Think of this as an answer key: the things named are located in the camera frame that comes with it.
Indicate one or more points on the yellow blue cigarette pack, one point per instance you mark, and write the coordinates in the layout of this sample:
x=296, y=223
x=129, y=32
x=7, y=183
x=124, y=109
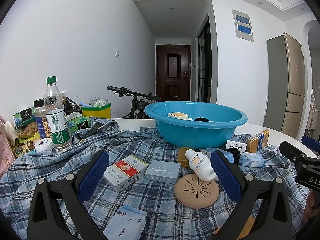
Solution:
x=257, y=142

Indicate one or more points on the gold grey refrigerator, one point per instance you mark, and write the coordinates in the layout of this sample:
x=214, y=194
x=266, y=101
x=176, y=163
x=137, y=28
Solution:
x=285, y=87

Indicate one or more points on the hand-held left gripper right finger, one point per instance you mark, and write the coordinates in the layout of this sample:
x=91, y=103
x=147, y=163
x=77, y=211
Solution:
x=222, y=170

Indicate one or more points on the small white jar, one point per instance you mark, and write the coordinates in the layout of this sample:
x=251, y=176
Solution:
x=44, y=145

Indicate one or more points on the small light blue wipes packet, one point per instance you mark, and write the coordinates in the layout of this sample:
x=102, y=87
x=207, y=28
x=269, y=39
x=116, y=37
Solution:
x=252, y=160

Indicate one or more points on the hanging beige cloth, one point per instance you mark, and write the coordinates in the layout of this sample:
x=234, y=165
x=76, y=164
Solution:
x=312, y=112

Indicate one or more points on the red white cigarette pack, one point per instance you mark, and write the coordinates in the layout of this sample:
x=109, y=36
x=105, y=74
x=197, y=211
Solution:
x=122, y=172

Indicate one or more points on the black snack bag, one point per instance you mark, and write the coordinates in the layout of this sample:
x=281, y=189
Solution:
x=73, y=105

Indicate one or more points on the green capped water bottle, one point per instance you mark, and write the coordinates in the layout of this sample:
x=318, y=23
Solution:
x=58, y=130

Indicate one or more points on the blue plaid cloth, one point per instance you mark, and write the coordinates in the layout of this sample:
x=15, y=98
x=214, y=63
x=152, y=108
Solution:
x=155, y=205

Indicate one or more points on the white sachets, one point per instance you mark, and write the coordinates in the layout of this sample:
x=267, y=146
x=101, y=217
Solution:
x=100, y=102

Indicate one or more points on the person's right hand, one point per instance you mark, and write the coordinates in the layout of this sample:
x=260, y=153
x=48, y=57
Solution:
x=312, y=205

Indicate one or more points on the black lidded nut jar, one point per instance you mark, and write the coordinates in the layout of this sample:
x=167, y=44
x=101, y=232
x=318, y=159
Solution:
x=41, y=125

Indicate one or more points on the blue tube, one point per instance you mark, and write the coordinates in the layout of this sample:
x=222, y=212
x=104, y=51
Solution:
x=84, y=104

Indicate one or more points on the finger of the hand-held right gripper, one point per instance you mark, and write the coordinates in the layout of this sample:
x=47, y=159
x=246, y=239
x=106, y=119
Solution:
x=288, y=148
x=310, y=142

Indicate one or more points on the yellow green bin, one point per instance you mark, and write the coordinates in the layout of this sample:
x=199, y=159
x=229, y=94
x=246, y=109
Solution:
x=97, y=112

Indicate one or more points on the amber soap box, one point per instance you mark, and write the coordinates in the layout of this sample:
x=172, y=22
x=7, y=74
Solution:
x=182, y=157

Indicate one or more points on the white blue wipes packet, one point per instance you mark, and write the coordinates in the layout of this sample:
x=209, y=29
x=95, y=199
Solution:
x=125, y=225

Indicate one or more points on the black tube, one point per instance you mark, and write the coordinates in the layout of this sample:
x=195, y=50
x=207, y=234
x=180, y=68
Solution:
x=92, y=130

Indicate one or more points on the white lotion bottle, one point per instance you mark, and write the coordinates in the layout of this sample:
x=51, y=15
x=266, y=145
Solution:
x=197, y=163

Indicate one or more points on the grey wall panel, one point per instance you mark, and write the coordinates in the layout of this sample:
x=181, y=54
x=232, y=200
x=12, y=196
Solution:
x=243, y=25

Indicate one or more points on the black framed glass door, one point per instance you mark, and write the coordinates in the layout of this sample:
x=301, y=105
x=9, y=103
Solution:
x=203, y=67

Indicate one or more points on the dark brown door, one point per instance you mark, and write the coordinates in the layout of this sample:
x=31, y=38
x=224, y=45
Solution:
x=173, y=75

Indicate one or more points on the blue plastic basin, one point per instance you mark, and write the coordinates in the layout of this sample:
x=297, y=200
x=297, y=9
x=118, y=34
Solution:
x=195, y=132

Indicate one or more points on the black box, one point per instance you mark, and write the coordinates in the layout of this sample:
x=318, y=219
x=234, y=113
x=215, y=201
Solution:
x=235, y=155

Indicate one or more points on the white light switch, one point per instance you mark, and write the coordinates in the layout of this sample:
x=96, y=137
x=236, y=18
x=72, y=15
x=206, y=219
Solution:
x=117, y=52

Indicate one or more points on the black round object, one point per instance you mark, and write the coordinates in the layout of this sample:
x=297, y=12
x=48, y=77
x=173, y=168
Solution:
x=202, y=119

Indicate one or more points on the black bicycle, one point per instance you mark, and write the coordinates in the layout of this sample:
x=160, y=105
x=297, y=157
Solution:
x=136, y=105

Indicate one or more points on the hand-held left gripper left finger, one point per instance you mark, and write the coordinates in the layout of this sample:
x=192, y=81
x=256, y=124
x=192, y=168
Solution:
x=92, y=172

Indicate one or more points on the pink bag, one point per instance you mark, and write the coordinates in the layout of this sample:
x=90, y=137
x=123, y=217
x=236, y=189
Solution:
x=6, y=155

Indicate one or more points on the tan round slotted disc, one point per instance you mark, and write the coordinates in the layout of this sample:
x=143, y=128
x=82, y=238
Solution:
x=195, y=192

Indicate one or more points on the grey box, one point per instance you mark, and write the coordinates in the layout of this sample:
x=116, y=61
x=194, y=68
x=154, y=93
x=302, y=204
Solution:
x=162, y=171

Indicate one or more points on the orange white cigarette pack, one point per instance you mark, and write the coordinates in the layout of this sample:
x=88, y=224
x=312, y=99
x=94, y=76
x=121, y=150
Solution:
x=178, y=115

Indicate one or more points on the clear snack bag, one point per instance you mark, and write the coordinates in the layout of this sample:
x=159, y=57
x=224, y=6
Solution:
x=64, y=99

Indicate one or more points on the yellow nut snack bag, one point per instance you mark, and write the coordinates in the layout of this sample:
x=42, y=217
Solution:
x=27, y=131

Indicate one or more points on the small snack packets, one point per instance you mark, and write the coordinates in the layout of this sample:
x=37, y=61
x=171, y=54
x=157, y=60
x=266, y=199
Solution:
x=23, y=147

